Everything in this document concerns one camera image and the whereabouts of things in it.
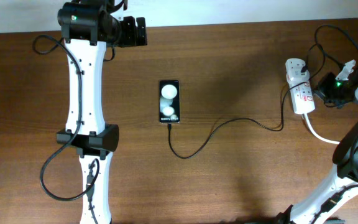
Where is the black USB charging cable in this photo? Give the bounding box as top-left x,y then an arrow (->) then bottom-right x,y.
167,42 -> 326,160

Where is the black flip smartphone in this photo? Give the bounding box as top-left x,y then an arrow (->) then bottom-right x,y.
158,80 -> 181,123

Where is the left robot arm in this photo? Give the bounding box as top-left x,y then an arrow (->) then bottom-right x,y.
57,1 -> 147,223

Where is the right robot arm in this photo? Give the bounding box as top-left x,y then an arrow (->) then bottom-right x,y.
273,58 -> 358,223

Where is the white USB charger adapter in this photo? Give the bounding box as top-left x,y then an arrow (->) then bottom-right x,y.
287,69 -> 310,85

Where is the white power strip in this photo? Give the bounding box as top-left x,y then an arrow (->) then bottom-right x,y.
285,58 -> 316,115

